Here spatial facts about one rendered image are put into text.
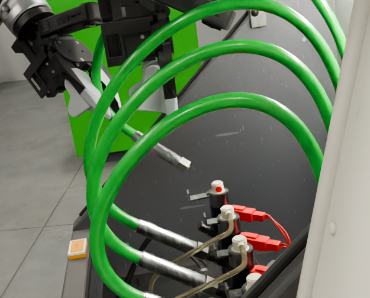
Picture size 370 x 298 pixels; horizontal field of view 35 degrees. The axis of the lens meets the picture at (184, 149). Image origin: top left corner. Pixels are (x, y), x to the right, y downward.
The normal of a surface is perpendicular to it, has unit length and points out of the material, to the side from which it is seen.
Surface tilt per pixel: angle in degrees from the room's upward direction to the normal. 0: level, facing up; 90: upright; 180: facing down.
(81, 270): 0
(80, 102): 76
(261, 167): 90
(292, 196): 90
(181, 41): 90
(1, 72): 90
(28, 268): 0
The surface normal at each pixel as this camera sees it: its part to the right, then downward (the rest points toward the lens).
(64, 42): 0.61, -0.64
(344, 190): -0.99, -0.07
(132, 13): 0.10, 0.33
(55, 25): -0.54, 0.14
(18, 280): -0.13, -0.93
